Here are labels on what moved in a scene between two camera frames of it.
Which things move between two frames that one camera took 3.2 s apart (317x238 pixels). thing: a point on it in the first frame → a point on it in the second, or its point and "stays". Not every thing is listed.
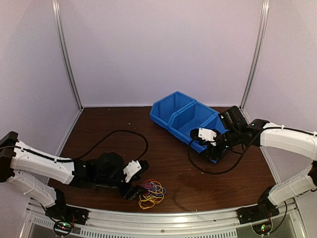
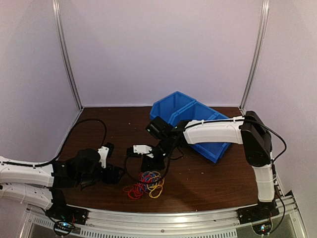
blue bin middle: [195, 115] stays
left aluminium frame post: [56, 14] stays
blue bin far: [163, 109] stays
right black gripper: [211, 152] → [147, 162]
